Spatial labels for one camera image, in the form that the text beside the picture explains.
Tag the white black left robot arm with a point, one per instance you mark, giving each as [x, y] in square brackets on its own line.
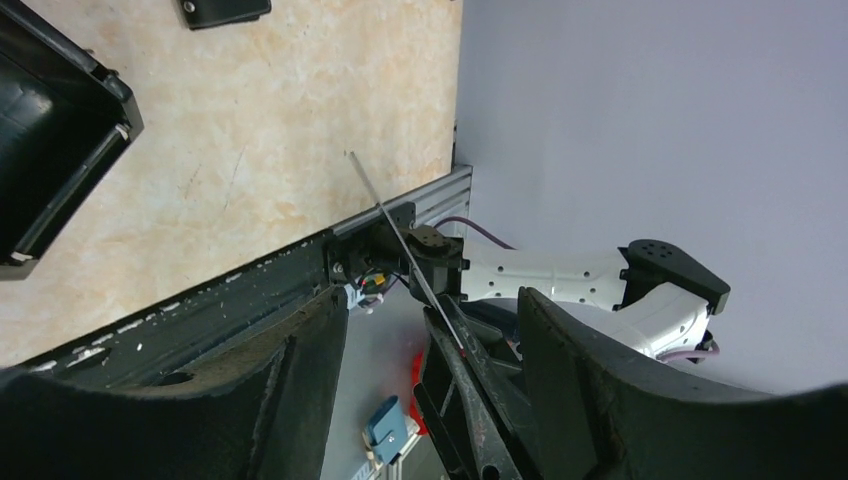
[649, 296]

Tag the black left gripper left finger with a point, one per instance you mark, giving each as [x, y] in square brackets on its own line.
[259, 410]

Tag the blue grey clip object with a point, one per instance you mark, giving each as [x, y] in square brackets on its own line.
[385, 433]

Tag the aluminium front frame rail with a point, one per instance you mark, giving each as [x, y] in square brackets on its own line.
[447, 195]

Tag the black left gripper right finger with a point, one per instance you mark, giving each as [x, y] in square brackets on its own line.
[604, 411]

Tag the black plastic card tray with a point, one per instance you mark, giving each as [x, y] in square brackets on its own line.
[65, 121]

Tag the black blue card holder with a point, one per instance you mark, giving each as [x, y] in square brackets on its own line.
[205, 14]

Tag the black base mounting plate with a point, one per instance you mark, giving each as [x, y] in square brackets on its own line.
[147, 345]

